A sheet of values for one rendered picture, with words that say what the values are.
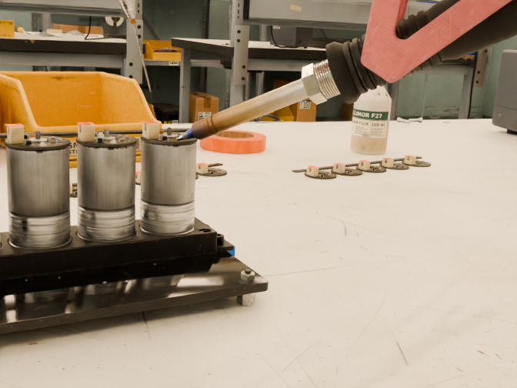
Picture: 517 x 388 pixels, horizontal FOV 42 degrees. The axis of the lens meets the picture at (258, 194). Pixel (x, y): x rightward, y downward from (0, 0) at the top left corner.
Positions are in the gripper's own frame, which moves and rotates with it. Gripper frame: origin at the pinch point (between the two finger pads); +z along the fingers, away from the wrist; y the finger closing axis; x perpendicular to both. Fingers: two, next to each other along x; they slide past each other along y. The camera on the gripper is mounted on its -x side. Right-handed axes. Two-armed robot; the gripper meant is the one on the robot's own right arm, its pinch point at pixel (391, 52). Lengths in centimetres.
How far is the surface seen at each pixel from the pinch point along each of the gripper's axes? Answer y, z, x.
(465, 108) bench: -330, 27, 27
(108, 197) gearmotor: 2.3, 10.8, -6.2
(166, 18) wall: -423, 94, -167
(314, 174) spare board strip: -23.0, 12.2, -1.1
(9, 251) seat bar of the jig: 5.0, 13.8, -7.8
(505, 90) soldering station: -58, 1, 10
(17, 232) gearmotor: 4.4, 13.3, -8.1
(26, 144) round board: 4.2, 10.0, -9.5
